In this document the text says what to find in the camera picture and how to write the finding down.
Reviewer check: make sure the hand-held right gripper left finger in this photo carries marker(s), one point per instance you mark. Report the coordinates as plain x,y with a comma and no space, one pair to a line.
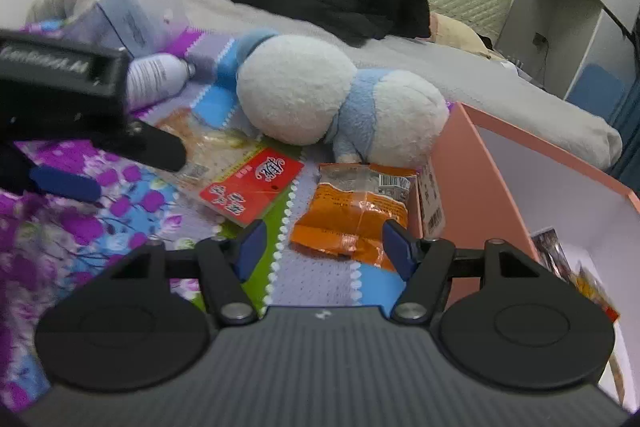
252,249

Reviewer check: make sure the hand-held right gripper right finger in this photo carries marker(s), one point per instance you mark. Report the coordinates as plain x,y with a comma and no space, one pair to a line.
397,249

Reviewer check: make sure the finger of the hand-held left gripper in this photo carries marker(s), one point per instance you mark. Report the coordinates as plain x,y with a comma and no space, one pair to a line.
65,182
155,149

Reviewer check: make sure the large clear packet red label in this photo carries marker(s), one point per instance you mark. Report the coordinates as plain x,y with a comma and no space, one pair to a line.
250,187

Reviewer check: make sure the pink cardboard box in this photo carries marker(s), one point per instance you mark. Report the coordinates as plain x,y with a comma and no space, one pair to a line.
475,197

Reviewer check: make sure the orange red snack packet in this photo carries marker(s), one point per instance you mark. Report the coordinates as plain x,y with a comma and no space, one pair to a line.
597,294

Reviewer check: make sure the colourful printed bed sheet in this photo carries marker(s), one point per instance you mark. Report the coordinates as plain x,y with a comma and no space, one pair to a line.
75,232

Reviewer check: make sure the white tube bottle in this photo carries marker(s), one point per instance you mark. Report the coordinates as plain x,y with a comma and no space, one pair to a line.
155,77

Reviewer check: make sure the clear plastic bag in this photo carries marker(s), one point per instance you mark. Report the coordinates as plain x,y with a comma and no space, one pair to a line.
130,12

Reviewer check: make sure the white and blue plush toy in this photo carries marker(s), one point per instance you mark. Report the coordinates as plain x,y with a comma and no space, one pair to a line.
295,87

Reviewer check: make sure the grey duvet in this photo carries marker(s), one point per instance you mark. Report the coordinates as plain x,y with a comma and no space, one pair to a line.
450,72

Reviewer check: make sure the beige pillow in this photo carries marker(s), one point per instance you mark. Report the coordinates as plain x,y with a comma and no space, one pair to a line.
460,34

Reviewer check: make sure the blue curtain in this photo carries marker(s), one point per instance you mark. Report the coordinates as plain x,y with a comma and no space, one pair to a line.
627,132

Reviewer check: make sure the black wall socket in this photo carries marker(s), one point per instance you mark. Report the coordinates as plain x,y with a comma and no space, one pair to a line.
540,40

